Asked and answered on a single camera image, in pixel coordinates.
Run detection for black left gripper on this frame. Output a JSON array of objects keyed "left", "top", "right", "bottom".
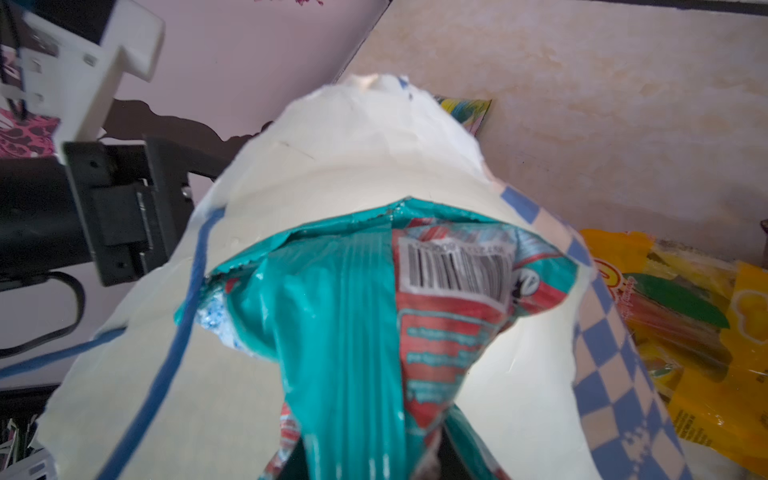
[{"left": 63, "top": 137, "right": 229, "bottom": 286}]

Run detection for teal item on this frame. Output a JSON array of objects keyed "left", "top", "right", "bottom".
[{"left": 184, "top": 200, "right": 579, "bottom": 479}]

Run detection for blue checkered paper bag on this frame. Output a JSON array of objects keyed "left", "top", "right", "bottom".
[{"left": 1, "top": 74, "right": 691, "bottom": 479}]

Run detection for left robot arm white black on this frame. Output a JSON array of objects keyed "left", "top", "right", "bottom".
[{"left": 1, "top": 138, "right": 229, "bottom": 318}]

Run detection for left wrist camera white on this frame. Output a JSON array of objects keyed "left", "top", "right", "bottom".
[{"left": 1, "top": 1, "right": 165, "bottom": 161}]

